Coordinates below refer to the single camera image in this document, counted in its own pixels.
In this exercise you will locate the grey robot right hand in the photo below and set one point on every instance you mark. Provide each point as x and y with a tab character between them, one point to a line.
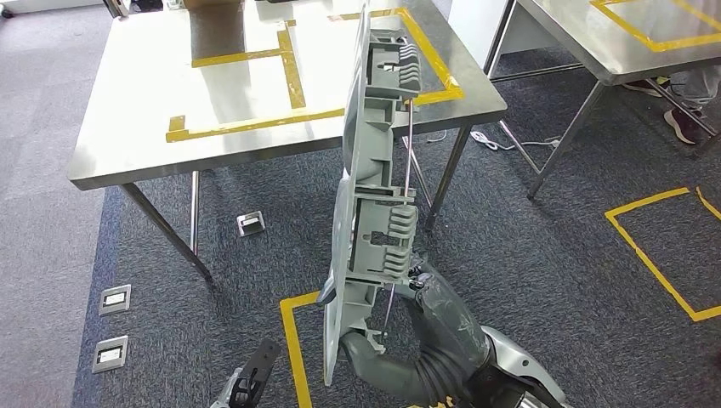
450	321

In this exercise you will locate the grey plastic wheel cover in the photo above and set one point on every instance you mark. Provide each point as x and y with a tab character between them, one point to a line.
374	225

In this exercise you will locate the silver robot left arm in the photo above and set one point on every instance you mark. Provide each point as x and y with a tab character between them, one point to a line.
225	394

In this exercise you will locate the steel workbench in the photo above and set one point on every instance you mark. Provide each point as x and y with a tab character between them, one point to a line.
141	112
563	34

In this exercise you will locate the yellow tape square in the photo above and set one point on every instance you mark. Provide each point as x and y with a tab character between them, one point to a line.
648	201
293	349

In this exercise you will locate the steel floor socket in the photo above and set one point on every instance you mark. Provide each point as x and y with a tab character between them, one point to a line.
115	299
250	224
110	355

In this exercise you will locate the person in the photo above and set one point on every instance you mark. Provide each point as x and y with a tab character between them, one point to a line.
684	124

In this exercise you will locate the brown box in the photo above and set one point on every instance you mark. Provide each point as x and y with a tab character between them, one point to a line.
211	3

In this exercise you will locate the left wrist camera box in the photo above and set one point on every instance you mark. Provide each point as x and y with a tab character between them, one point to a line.
262	360

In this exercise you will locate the yellow tape frame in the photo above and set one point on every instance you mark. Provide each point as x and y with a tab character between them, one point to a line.
253	124

